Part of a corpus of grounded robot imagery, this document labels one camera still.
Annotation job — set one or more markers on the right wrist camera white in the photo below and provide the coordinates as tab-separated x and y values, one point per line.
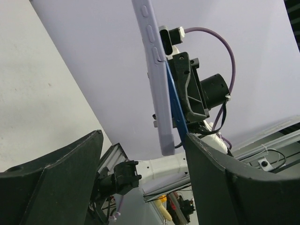
171	38

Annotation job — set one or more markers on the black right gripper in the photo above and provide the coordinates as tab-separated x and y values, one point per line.
189	89

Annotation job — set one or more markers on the aluminium frame rail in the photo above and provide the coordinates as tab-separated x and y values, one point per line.
159	168

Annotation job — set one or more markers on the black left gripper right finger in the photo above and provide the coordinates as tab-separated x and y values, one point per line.
230	192

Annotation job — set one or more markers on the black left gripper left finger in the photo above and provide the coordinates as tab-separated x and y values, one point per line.
54	189

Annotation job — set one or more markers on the lilac phone case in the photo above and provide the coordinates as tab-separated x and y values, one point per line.
157	73

